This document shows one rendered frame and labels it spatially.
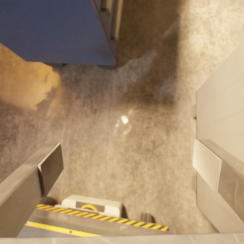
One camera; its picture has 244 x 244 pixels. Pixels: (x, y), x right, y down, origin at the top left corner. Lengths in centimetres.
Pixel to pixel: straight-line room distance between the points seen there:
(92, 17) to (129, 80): 46
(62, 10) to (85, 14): 7
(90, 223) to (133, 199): 34
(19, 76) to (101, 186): 82
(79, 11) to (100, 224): 64
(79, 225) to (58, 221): 7
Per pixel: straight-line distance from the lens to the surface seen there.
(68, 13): 60
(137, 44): 105
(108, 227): 63
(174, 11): 118
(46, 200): 94
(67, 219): 66
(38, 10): 64
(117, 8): 81
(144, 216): 82
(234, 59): 57
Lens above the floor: 88
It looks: 78 degrees down
